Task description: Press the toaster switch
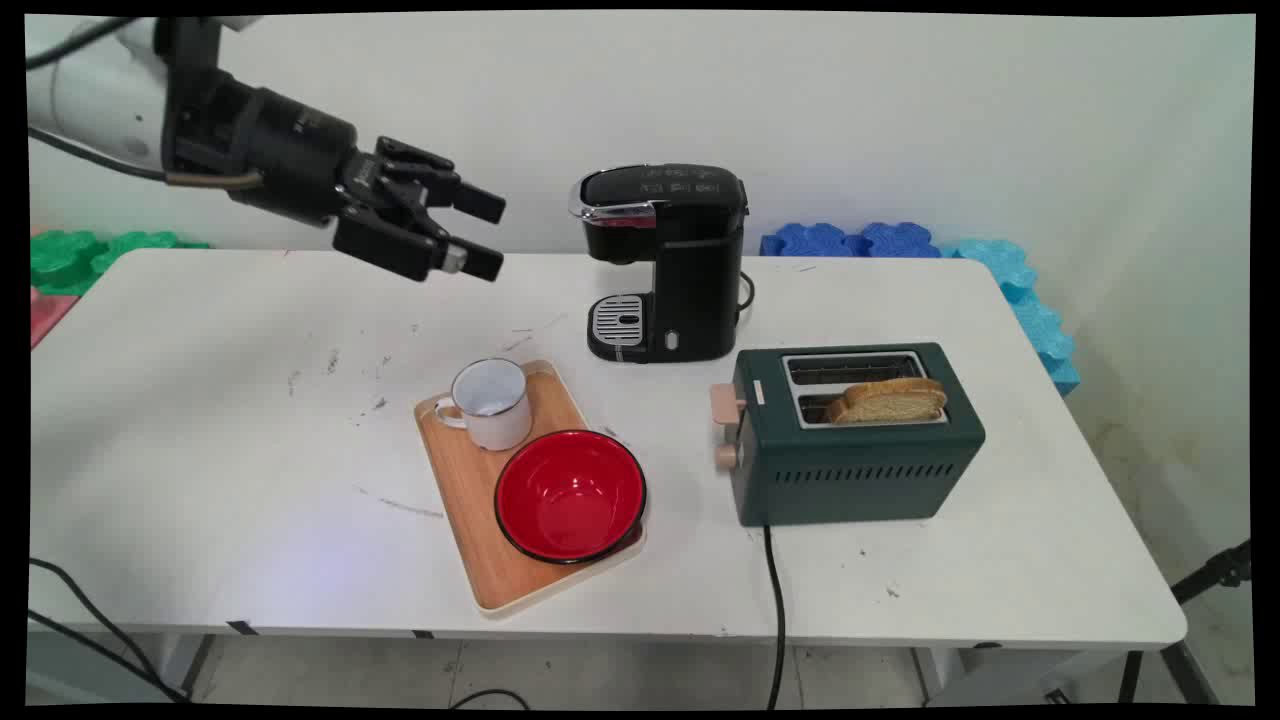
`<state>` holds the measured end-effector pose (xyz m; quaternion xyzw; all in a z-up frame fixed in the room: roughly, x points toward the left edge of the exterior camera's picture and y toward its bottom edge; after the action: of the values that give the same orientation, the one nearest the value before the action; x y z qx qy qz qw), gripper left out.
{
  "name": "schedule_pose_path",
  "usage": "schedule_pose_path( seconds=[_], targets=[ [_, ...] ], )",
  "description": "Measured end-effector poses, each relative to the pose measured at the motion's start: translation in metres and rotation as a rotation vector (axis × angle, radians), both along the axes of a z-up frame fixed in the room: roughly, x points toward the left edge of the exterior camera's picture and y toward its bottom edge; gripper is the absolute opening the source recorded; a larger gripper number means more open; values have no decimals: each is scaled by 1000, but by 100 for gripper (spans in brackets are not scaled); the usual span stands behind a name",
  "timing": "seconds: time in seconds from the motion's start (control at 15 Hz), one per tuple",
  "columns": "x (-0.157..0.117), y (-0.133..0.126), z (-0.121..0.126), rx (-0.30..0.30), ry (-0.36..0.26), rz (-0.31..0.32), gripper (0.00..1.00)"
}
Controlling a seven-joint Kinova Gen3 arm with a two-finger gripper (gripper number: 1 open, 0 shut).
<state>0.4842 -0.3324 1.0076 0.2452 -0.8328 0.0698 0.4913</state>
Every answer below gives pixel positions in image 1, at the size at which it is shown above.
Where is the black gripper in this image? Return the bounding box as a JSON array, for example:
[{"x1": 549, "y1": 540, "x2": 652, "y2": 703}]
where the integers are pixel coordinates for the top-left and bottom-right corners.
[{"x1": 162, "y1": 66, "x2": 507, "y2": 284}]

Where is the white enamel mug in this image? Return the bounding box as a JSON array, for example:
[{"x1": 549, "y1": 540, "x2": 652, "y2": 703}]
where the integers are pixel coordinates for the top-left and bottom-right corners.
[{"x1": 433, "y1": 358, "x2": 534, "y2": 452}]

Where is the black coffee machine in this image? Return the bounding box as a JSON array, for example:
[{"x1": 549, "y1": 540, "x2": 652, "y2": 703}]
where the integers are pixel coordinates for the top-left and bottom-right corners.
[{"x1": 569, "y1": 163, "x2": 751, "y2": 365}]

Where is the wooden serving tray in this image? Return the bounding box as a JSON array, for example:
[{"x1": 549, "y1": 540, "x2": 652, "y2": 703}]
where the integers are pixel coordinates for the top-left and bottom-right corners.
[{"x1": 413, "y1": 360, "x2": 647, "y2": 616}]

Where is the red bowl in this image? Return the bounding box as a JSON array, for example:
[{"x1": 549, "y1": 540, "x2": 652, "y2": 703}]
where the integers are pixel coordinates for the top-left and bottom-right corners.
[{"x1": 493, "y1": 429, "x2": 648, "y2": 566}]

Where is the green foam mat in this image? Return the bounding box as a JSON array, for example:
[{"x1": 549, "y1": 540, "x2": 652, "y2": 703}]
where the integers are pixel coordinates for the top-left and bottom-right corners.
[{"x1": 30, "y1": 230, "x2": 212, "y2": 297}]

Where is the beige toaster lever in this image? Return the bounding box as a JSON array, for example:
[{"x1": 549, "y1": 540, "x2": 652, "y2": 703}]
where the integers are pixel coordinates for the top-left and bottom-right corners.
[{"x1": 710, "y1": 383, "x2": 748, "y2": 442}]

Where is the pink foam mat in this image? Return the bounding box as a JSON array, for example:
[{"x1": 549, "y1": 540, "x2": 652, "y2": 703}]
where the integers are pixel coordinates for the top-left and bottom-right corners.
[{"x1": 30, "y1": 287, "x2": 80, "y2": 350}]

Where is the dark blue foam mat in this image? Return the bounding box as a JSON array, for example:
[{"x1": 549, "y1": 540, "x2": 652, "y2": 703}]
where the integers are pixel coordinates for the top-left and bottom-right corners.
[{"x1": 759, "y1": 221, "x2": 959, "y2": 260}]

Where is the dark green toaster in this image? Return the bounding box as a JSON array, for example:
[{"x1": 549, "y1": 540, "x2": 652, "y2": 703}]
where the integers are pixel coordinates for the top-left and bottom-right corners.
[{"x1": 710, "y1": 342, "x2": 987, "y2": 528}]

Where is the toasted bread slice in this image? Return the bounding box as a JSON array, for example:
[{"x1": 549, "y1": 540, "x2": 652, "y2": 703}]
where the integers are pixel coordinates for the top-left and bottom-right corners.
[{"x1": 825, "y1": 377, "x2": 949, "y2": 425}]

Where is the dark table leg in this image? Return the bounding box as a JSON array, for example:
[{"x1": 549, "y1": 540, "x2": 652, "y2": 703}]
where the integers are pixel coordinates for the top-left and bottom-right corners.
[{"x1": 178, "y1": 635, "x2": 217, "y2": 702}]

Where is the light blue foam mat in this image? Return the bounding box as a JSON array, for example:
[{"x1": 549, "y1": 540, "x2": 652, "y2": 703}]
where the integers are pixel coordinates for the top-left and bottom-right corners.
[{"x1": 940, "y1": 238, "x2": 1082, "y2": 397}]

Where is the black tripod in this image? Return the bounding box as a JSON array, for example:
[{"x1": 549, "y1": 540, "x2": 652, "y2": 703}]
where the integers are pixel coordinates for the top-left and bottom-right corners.
[{"x1": 1118, "y1": 539, "x2": 1254, "y2": 706}]

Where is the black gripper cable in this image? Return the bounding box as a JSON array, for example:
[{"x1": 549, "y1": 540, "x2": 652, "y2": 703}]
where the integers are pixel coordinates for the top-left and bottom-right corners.
[{"x1": 28, "y1": 126, "x2": 265, "y2": 192}]

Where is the black camera cable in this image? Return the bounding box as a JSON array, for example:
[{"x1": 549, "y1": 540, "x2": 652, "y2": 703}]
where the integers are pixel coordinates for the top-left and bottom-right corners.
[{"x1": 27, "y1": 18, "x2": 143, "y2": 72}]

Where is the black floor cable loop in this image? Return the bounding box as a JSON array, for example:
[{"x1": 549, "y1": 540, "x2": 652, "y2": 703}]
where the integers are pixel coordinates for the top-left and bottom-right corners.
[{"x1": 448, "y1": 688, "x2": 532, "y2": 712}]

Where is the black hanging robot cable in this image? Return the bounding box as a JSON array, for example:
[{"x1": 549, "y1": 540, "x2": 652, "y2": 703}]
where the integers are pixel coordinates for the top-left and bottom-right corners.
[{"x1": 29, "y1": 557, "x2": 193, "y2": 703}]

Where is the black toaster power cable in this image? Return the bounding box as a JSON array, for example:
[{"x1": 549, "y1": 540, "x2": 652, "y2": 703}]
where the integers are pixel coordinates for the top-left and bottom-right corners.
[{"x1": 763, "y1": 525, "x2": 788, "y2": 711}]

